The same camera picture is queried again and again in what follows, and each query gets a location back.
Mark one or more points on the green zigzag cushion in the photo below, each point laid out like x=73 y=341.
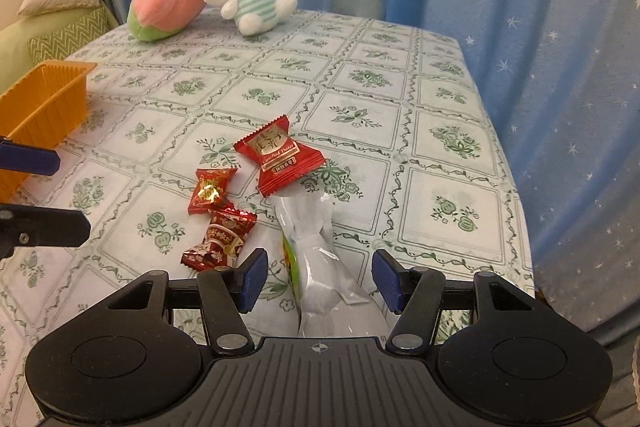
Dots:
x=65 y=37

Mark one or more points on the red brown candy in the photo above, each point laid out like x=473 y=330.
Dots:
x=222 y=237

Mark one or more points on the light green sofa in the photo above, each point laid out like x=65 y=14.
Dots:
x=10 y=52

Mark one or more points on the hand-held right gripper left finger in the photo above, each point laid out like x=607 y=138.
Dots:
x=252 y=279

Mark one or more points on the orange plastic tray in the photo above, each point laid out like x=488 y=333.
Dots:
x=45 y=107

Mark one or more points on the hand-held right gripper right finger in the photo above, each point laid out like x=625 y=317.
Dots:
x=387 y=279

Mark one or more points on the small red candy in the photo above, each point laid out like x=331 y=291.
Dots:
x=210 y=192

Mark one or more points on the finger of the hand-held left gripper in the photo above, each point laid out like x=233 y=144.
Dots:
x=45 y=227
x=30 y=159

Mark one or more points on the long green snack packet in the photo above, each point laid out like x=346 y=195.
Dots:
x=315 y=252

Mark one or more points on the red snack packet gold label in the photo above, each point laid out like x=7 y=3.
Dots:
x=277 y=157

